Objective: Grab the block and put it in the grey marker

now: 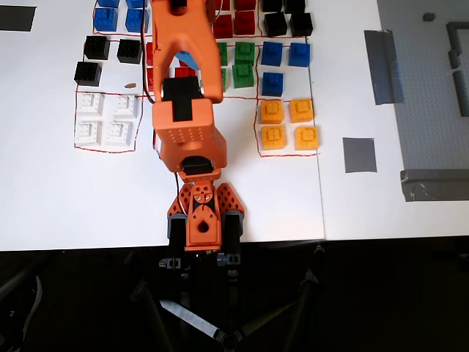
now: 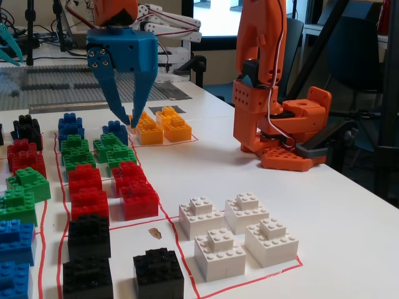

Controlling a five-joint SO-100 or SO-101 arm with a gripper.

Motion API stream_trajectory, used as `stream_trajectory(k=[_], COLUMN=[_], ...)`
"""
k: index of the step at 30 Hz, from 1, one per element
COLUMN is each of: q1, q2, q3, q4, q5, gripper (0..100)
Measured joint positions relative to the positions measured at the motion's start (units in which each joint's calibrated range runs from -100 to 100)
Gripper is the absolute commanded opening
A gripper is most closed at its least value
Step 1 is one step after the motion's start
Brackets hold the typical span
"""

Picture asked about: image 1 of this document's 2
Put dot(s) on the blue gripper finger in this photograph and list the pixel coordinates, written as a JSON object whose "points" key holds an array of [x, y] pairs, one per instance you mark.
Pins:
{"points": [[188, 60]]}

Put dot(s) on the blue lego block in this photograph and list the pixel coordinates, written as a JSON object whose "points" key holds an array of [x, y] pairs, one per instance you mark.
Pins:
{"points": [[272, 54], [135, 20], [273, 84], [105, 21], [299, 54], [107, 3], [135, 3]]}

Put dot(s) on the orange robot base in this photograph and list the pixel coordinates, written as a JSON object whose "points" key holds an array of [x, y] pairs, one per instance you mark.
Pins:
{"points": [[203, 227]]}

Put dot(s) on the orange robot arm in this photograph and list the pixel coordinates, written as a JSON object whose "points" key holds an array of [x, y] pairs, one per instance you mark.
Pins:
{"points": [[183, 33]]}

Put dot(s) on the red lego block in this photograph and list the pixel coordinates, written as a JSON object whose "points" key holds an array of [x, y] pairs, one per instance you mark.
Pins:
{"points": [[149, 51], [223, 4], [183, 72], [246, 3], [245, 22], [224, 26], [149, 77]]}

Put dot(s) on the green lego block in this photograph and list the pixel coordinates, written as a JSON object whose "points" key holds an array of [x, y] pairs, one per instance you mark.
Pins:
{"points": [[224, 80], [243, 76], [222, 54], [244, 53]]}

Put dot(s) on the black lego block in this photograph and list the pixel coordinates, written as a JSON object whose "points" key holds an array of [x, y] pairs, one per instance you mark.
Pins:
{"points": [[301, 23], [88, 73], [275, 23], [273, 4], [96, 47], [129, 51], [295, 4]]}

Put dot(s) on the white lego block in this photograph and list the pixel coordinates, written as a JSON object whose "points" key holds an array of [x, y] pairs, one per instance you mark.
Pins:
{"points": [[87, 132], [118, 133], [125, 106], [88, 104]]}

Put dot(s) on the yellow lego block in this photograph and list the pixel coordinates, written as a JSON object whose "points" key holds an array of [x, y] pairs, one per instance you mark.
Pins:
{"points": [[301, 110], [272, 111], [306, 138], [273, 137]]}

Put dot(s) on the grey tape square marker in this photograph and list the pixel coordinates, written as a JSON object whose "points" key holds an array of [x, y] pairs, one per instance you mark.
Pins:
{"points": [[360, 155]]}

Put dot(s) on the black grey table clamp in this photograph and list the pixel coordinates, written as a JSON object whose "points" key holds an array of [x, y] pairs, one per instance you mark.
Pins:
{"points": [[177, 234], [232, 231]]}

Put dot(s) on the black tape rectangle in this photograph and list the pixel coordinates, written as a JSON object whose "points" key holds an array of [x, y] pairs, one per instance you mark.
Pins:
{"points": [[16, 18]]}

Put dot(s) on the smooth grey tape strip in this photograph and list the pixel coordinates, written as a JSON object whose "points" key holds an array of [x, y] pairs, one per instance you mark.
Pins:
{"points": [[383, 66]]}

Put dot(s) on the grey lego baseplate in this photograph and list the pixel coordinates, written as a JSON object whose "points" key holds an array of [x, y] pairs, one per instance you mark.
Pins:
{"points": [[421, 110]]}

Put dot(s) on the tiny dark grey brick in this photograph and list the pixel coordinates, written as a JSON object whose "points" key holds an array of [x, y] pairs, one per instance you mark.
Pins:
{"points": [[428, 17]]}

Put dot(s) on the short dark grey brick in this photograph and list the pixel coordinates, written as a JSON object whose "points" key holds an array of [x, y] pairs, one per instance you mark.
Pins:
{"points": [[454, 58]]}

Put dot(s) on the wrinkled grey tape strip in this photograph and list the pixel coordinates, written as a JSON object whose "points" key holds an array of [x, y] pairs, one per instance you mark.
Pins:
{"points": [[436, 185]]}

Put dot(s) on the dark office chair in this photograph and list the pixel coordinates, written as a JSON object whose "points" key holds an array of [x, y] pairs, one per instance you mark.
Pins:
{"points": [[36, 293]]}

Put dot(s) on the dark grey L-shaped brick wall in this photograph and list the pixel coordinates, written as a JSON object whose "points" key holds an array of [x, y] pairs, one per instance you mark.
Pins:
{"points": [[451, 38]]}

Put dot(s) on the long dark grey brick wall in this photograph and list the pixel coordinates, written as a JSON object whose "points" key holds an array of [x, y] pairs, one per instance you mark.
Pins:
{"points": [[461, 95]]}

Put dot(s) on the black camera tripod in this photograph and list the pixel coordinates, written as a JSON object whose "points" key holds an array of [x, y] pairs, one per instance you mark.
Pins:
{"points": [[229, 340]]}

